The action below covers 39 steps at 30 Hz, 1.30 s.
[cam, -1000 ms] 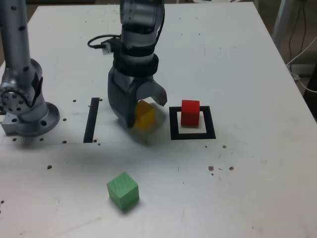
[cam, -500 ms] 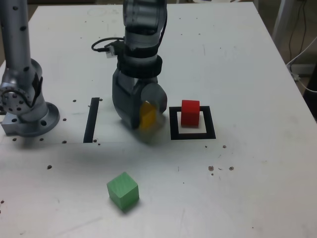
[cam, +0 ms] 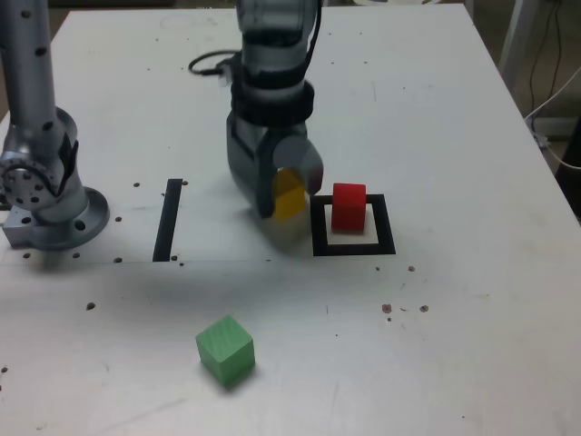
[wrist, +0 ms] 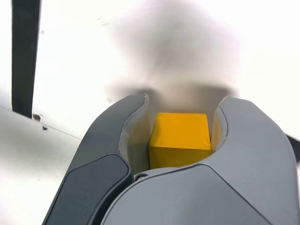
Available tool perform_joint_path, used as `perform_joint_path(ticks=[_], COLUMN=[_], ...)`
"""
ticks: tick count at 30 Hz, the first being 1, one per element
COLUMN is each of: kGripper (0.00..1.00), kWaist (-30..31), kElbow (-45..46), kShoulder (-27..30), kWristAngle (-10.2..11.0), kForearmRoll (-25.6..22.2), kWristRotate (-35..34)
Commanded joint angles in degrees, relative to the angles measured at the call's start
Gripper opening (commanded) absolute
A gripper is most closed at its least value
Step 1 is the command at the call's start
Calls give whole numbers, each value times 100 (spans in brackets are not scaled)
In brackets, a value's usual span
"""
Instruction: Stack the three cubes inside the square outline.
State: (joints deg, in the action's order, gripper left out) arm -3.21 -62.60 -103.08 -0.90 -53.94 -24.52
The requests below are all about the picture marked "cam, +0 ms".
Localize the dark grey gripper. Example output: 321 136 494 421
225 116 325 221

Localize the yellow cube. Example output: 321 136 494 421
273 167 306 223

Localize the red cube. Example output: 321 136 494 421
330 183 368 233

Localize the green cube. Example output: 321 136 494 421
195 313 256 390

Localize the black tape square outline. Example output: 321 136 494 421
310 193 397 257

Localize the black tape strip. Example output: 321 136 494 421
152 178 184 263

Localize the black hanging cable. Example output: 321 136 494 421
528 0 565 117

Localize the white cable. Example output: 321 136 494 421
524 66 581 170

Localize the white frame post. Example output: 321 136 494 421
497 0 539 87

